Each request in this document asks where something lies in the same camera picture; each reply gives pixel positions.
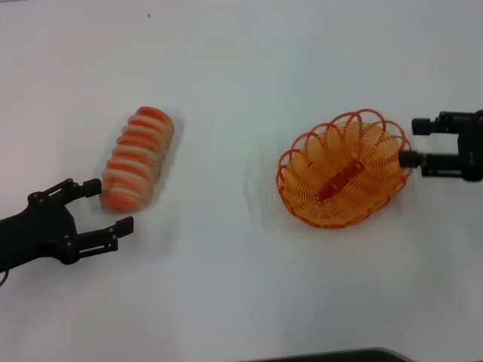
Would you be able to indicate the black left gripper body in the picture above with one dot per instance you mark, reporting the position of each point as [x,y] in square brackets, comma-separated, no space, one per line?
[37,230]

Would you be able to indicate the sliced orange white bread loaf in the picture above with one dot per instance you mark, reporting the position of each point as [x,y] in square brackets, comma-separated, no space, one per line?
[137,162]

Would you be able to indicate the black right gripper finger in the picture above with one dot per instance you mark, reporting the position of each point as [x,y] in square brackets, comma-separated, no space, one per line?
[426,126]
[437,164]

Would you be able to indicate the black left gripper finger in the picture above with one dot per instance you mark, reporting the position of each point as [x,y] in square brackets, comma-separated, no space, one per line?
[102,237]
[90,186]

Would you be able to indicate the orange woven plastic basket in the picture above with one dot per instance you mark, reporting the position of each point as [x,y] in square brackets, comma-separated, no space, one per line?
[339,177]

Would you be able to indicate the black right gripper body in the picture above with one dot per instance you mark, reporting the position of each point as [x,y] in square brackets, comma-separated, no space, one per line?
[471,151]

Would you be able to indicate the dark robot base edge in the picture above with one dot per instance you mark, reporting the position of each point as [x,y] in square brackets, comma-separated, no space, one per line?
[332,356]

